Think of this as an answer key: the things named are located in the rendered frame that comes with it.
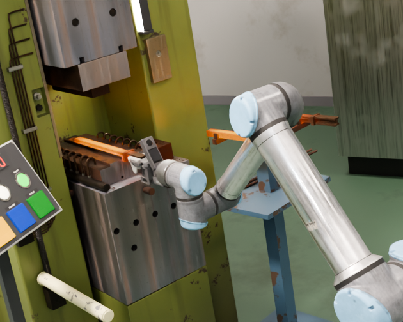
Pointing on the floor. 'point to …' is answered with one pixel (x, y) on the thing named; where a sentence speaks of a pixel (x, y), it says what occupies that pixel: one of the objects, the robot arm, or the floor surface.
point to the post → (9, 288)
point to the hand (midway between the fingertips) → (132, 155)
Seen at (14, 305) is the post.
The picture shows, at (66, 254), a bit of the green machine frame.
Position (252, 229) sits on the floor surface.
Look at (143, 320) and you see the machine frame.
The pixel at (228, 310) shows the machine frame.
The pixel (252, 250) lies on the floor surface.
